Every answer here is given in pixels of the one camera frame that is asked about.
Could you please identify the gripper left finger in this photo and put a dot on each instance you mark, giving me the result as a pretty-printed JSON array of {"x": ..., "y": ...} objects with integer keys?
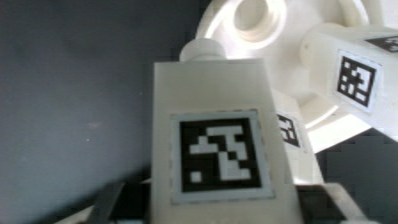
[{"x": 120, "y": 208}]

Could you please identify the white round stool seat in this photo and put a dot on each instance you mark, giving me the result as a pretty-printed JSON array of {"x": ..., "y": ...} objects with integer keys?
[{"x": 260, "y": 27}]

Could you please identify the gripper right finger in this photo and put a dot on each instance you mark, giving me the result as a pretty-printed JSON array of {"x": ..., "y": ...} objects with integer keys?
[{"x": 328, "y": 205}]

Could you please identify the white stool leg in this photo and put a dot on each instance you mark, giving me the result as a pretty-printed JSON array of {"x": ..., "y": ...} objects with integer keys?
[
  {"x": 351, "y": 56},
  {"x": 299, "y": 150},
  {"x": 221, "y": 178}
]

